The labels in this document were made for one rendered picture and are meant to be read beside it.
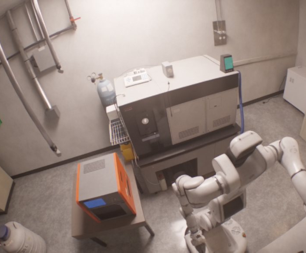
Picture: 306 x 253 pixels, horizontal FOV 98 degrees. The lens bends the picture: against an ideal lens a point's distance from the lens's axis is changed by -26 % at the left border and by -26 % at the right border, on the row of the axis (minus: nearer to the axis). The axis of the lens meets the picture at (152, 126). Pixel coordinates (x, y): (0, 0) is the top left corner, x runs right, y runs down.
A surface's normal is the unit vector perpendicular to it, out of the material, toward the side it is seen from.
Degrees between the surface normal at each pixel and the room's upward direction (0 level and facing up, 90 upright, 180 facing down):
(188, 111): 90
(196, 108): 90
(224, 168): 14
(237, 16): 90
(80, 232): 0
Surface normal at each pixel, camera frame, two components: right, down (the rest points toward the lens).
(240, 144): -0.23, -0.58
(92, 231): -0.20, -0.76
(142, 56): 0.24, 0.57
